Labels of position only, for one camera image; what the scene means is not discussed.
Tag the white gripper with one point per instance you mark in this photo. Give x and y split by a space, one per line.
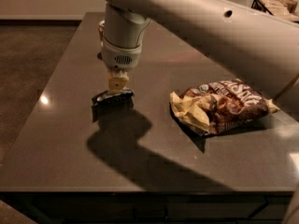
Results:
121 57

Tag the black rxbar chocolate wrapper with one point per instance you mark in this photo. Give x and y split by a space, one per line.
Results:
106 99

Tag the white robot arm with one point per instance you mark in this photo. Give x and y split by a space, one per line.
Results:
261 49

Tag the orange soda can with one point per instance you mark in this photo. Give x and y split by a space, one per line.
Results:
101 27

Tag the brown chip bag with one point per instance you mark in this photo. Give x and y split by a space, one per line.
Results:
214 108

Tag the black wire napkin holder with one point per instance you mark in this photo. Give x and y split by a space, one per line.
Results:
283 9

